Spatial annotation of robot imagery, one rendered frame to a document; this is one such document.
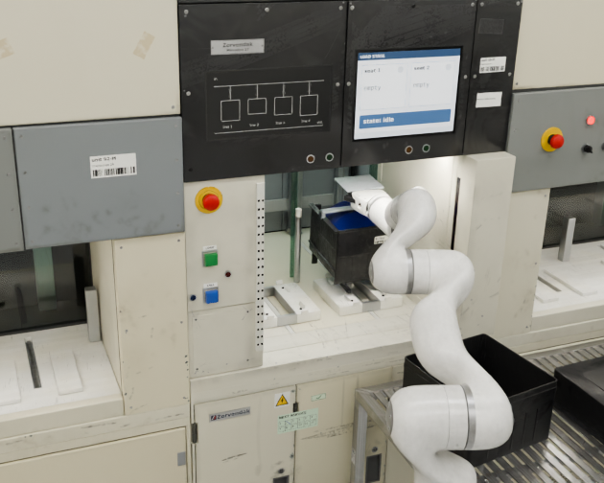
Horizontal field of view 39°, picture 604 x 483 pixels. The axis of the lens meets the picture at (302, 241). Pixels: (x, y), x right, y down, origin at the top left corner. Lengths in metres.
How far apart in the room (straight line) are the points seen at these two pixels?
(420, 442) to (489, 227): 0.89
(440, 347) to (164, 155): 0.75
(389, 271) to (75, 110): 0.76
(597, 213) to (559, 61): 1.00
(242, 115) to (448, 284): 0.61
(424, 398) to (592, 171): 1.15
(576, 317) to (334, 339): 0.79
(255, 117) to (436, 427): 0.84
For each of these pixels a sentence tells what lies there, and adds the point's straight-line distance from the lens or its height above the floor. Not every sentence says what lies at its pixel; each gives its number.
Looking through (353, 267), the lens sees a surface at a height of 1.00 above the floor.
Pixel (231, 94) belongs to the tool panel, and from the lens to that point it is 1.95.
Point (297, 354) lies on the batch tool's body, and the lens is 2.32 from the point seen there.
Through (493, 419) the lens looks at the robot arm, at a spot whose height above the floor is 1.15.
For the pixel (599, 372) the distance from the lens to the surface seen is 2.42.
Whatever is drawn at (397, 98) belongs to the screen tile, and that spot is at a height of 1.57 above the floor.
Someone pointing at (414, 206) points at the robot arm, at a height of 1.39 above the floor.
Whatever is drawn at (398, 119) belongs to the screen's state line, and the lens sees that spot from 2.14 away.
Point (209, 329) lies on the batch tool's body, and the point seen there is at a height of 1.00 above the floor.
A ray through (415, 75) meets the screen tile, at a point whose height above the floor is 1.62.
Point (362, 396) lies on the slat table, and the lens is 2.35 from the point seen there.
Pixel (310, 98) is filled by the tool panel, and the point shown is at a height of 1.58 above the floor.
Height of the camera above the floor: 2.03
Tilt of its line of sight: 22 degrees down
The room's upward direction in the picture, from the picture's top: 1 degrees clockwise
